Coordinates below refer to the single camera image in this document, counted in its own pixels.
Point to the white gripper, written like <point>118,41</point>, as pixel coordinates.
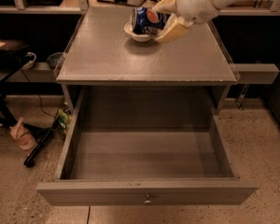
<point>196,4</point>

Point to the blue pepsi can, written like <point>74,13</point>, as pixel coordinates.
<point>146,21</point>

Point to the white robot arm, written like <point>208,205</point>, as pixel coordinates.
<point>185,13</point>

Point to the grey cabinet with top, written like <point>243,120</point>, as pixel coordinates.
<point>103,54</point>

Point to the open grey top drawer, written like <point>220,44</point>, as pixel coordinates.
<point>124,143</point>

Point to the brass drawer knob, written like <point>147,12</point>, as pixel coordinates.
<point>147,201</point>

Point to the dark bowl on shelf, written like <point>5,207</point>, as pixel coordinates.
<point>54,59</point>

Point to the green bottle on floor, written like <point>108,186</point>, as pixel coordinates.
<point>63,119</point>

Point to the black cylinder tool on floor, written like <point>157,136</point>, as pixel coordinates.
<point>42,136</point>

